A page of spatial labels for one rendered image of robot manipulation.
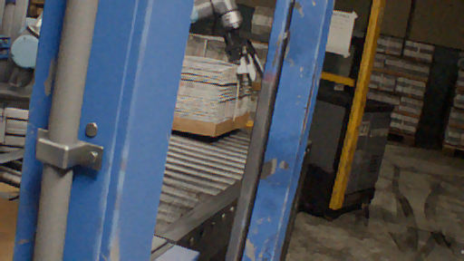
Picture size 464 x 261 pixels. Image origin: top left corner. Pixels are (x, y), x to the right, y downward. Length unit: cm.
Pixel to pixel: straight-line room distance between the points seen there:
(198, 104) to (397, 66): 604
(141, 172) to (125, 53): 9
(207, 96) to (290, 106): 108
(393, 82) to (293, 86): 700
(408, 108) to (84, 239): 761
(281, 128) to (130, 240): 57
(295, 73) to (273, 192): 19
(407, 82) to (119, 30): 760
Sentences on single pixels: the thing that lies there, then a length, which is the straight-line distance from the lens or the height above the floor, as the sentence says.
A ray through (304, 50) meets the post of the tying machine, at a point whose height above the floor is 120.
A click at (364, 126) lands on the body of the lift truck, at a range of 425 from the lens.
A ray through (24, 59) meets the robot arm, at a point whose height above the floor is 96.
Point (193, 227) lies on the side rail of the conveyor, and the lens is 127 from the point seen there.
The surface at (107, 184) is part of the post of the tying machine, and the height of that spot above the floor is 111.
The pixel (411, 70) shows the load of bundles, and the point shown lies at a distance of 794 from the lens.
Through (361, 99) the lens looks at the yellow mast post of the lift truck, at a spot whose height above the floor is 84.
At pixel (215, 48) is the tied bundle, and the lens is 324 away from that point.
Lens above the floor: 124
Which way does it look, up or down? 9 degrees down
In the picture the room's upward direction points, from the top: 10 degrees clockwise
